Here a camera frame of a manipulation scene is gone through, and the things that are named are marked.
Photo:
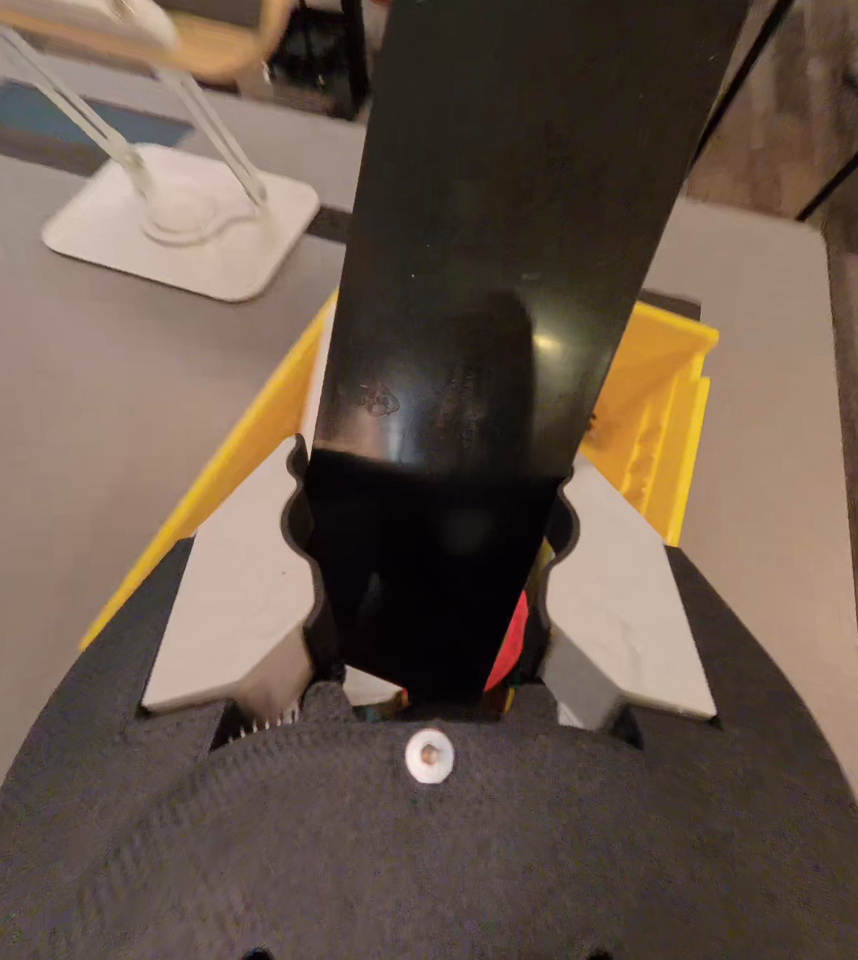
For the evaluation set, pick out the black fabric piece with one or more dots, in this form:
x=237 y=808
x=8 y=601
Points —
x=519 y=225

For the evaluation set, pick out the small red object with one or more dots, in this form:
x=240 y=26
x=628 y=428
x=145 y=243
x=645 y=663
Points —
x=508 y=645

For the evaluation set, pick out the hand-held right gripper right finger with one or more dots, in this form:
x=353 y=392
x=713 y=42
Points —
x=624 y=630

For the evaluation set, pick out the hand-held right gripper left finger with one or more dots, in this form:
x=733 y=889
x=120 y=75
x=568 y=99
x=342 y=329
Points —
x=227 y=615

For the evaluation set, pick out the white board stand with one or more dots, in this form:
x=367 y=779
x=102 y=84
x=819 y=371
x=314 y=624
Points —
x=189 y=225

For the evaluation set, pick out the yellow plastic bin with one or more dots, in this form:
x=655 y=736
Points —
x=654 y=405

